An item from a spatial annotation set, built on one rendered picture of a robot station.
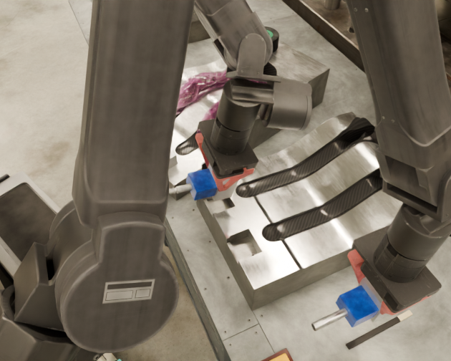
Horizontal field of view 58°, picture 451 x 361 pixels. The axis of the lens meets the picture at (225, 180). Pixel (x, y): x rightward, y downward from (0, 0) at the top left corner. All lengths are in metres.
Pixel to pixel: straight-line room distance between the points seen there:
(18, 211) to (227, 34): 0.38
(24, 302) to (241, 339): 0.50
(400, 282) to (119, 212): 0.39
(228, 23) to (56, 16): 2.92
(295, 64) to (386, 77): 0.72
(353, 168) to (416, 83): 0.46
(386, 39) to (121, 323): 0.29
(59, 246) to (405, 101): 0.30
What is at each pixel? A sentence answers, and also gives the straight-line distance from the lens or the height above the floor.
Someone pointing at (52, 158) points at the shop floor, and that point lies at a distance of 2.25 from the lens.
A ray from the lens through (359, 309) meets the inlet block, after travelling 0.64.
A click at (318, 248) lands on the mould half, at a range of 0.75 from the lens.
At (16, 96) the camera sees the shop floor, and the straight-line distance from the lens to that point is 2.73.
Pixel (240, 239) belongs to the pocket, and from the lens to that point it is 0.76.
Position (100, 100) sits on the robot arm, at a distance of 0.25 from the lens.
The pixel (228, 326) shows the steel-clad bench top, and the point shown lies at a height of 0.80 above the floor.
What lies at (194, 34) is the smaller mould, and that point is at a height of 0.83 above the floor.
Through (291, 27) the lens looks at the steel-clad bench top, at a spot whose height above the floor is 0.80.
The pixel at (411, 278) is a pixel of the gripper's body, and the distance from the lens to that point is 0.56.
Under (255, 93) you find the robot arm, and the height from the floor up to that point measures 1.16.
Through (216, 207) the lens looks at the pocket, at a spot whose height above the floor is 0.86.
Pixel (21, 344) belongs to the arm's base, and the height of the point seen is 1.24.
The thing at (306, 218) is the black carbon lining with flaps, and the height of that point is 0.88.
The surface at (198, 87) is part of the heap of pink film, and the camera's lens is 0.99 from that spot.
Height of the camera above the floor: 1.51
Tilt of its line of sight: 50 degrees down
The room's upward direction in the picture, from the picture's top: straight up
